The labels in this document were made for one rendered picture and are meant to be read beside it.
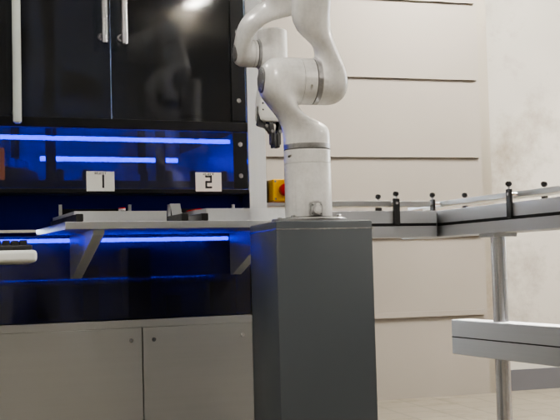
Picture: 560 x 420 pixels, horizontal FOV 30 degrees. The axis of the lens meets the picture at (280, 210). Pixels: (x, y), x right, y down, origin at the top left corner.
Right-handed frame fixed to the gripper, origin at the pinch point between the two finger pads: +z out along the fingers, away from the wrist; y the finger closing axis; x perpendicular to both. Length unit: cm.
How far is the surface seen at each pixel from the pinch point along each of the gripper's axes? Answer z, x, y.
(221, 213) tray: 20.2, -2.3, 15.7
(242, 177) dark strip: 6.7, -39.2, -4.1
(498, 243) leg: 29, -22, -87
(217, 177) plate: 6.8, -39.2, 4.0
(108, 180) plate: 8, -39, 39
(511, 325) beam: 56, -13, -84
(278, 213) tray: 20.3, -2.2, -1.4
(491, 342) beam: 62, -25, -84
